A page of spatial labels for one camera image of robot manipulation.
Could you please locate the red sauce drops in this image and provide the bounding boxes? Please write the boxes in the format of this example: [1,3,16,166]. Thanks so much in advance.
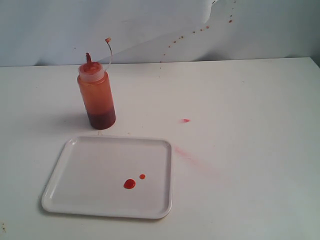
[123,178,136,190]

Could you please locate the white rectangular plastic tray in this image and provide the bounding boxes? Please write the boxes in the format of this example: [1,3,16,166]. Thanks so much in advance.
[41,136,173,220]

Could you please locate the red sauce squeeze bottle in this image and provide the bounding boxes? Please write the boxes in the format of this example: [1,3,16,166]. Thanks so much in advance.
[77,52,117,130]

